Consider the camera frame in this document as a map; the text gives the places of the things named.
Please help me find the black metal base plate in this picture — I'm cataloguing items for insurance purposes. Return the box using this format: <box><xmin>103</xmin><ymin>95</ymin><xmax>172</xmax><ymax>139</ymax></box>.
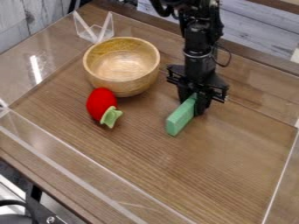
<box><xmin>25</xmin><ymin>198</ymin><xmax>68</xmax><ymax>224</ymax></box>

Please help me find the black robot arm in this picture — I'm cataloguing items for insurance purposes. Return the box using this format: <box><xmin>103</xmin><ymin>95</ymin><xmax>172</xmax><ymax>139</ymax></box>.
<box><xmin>149</xmin><ymin>0</ymin><xmax>230</xmax><ymax>116</ymax></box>

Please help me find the clear acrylic corner bracket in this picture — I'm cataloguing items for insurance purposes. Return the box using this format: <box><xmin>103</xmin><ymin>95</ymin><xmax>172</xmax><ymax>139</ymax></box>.
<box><xmin>72</xmin><ymin>11</ymin><xmax>115</xmax><ymax>44</ymax></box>

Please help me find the green rectangular block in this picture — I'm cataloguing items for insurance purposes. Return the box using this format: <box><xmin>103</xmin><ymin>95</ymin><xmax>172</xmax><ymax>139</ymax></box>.
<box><xmin>165</xmin><ymin>94</ymin><xmax>196</xmax><ymax>137</ymax></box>

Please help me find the black table leg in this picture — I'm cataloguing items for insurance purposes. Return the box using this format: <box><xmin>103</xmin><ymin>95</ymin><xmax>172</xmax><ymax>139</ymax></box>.
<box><xmin>31</xmin><ymin>185</ymin><xmax>43</xmax><ymax>202</ymax></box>

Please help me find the red plush strawberry toy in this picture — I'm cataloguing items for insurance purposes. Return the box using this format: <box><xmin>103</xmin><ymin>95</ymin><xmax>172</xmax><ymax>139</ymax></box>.
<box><xmin>87</xmin><ymin>87</ymin><xmax>123</xmax><ymax>129</ymax></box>

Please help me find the brown wooden bowl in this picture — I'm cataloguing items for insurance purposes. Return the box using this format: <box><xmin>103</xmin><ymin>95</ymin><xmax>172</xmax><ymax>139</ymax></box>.
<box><xmin>83</xmin><ymin>37</ymin><xmax>160</xmax><ymax>97</ymax></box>

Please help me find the black cable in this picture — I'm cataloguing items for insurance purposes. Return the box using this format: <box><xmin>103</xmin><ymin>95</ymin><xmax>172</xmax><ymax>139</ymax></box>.
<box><xmin>0</xmin><ymin>199</ymin><xmax>40</xmax><ymax>224</ymax></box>

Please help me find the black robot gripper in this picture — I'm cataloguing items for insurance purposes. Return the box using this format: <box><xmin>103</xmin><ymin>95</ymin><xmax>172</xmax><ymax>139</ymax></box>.
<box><xmin>167</xmin><ymin>64</ymin><xmax>230</xmax><ymax>116</ymax></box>

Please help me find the clear acrylic table barrier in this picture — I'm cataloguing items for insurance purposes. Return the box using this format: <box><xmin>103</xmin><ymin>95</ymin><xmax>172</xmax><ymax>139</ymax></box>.
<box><xmin>0</xmin><ymin>17</ymin><xmax>299</xmax><ymax>224</ymax></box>

